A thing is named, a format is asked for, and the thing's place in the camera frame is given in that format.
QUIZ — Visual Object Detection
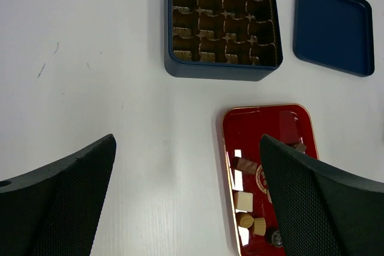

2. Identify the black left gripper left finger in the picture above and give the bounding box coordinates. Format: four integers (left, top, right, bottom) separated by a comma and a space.
1, 134, 116, 255

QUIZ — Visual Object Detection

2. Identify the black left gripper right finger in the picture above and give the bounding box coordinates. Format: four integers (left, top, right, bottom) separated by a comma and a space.
259, 134, 383, 255

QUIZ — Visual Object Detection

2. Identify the white square chocolate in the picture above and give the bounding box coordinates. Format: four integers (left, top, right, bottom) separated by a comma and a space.
233, 191, 253, 212

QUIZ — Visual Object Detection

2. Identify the brown striped chocolate bar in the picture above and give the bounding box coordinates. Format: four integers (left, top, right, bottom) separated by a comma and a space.
233, 156, 258, 175

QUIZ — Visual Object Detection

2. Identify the dark round chocolate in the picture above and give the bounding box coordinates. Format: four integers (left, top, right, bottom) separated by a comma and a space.
265, 227, 283, 248

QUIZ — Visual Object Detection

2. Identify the tan cup chocolate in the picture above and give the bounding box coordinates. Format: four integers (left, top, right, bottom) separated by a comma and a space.
251, 218, 266, 236

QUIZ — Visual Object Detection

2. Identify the brown chocolate piece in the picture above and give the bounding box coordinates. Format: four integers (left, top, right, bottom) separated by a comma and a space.
287, 142, 307, 153

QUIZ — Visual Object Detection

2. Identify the tan ridged chocolate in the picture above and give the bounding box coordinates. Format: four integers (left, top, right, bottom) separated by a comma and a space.
235, 212, 254, 229

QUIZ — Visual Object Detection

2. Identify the blue chocolate tin box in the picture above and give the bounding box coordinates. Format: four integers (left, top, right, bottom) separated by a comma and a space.
164, 0, 283, 81

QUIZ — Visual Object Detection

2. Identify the red lacquer tray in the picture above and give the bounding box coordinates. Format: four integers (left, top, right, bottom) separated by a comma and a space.
221, 104, 318, 255

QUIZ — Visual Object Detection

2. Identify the blue tin lid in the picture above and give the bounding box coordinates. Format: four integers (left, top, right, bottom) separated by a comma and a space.
293, 0, 375, 77

